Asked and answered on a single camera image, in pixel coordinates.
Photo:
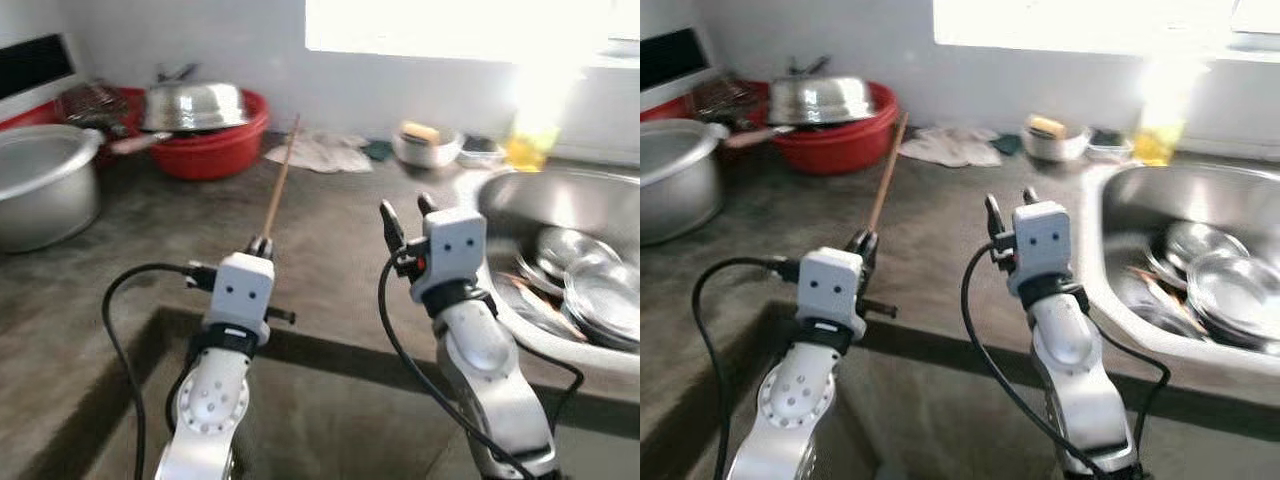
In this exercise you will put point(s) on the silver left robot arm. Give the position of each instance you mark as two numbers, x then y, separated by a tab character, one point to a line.
210	410
790	410

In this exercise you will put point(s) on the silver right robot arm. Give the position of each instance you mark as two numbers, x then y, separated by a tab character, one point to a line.
495	390
1085	385

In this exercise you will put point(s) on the white bowl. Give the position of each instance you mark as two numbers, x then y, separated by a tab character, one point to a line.
428	152
1058	147

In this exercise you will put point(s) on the green scrub pad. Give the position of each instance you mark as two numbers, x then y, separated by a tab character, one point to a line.
378	151
1008	144

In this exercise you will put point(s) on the yellow sponge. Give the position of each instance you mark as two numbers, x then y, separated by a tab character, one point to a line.
420	132
1047	126

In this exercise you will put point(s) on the small white tray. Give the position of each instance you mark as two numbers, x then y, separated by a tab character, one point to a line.
1110	148
482	155

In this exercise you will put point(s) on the white cloth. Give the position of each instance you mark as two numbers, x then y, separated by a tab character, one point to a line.
950	147
320	152

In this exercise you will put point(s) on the red plastic basin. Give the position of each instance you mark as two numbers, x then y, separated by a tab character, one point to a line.
840	145
215	150

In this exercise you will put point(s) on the stainless steel sink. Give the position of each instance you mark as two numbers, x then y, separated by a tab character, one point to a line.
540	200
1160	195

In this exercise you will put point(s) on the clear bottle yellow dish soap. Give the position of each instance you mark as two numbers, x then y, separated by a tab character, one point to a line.
1160	145
530	150

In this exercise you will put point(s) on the domed steel lid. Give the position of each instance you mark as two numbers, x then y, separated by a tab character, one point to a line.
195	105
820	100

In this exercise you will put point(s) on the bright window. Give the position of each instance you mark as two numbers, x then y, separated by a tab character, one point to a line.
1080	22

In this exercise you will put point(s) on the aluminium pot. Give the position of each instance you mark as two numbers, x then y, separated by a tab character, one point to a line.
45	190
680	185

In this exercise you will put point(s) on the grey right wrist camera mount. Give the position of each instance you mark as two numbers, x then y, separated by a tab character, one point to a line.
452	250
1042	245

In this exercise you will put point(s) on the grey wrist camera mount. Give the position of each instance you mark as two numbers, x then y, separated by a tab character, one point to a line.
452	250
830	290
1042	245
238	295

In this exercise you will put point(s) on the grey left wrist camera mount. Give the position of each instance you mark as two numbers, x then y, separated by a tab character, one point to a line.
238	295
830	290

